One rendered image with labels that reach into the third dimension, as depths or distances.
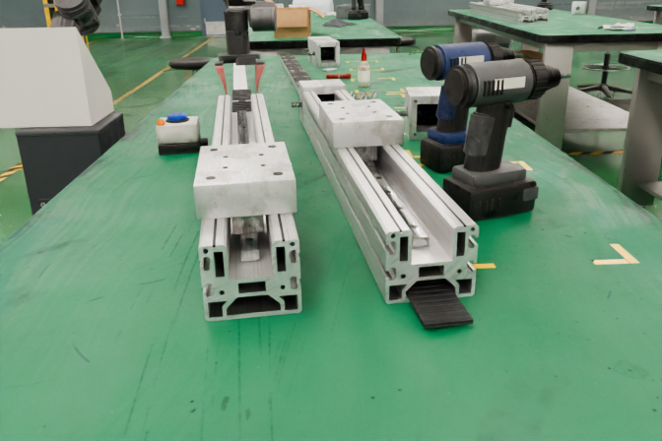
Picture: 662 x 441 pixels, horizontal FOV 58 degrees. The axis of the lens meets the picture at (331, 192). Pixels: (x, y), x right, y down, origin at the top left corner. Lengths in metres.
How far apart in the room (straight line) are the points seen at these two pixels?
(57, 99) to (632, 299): 1.29
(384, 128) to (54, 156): 0.91
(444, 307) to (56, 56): 1.16
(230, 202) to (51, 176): 0.98
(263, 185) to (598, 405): 0.38
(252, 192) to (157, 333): 0.17
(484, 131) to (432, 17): 11.71
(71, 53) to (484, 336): 1.19
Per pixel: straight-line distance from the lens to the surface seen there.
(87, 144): 1.54
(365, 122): 0.91
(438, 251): 0.67
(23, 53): 1.59
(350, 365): 0.57
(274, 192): 0.66
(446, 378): 0.56
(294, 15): 3.47
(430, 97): 1.27
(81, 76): 1.55
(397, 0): 12.41
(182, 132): 1.23
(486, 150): 0.86
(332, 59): 2.36
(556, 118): 3.76
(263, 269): 0.64
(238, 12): 1.52
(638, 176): 2.98
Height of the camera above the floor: 1.11
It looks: 20 degrees down
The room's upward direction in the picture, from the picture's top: 1 degrees counter-clockwise
